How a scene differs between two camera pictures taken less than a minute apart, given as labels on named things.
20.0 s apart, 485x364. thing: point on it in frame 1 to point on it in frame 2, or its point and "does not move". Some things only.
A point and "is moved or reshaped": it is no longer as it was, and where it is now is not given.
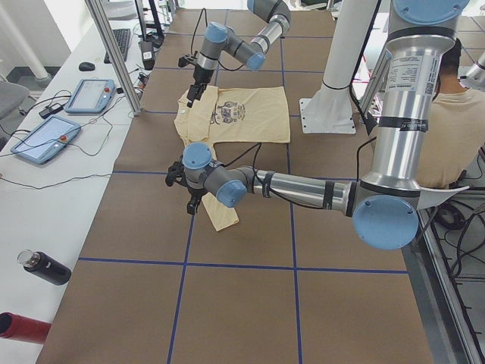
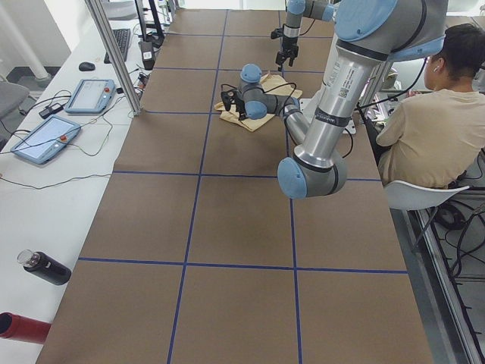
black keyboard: [122, 37] does not move
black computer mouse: [86, 66] does not move
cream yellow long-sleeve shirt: [225, 115] is moved or reshaped
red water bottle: [20, 327] does not move
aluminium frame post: [99, 16] does not move
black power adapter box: [147, 49] does not move
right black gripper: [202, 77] to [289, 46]
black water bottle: [45, 267] does not move
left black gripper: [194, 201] to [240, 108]
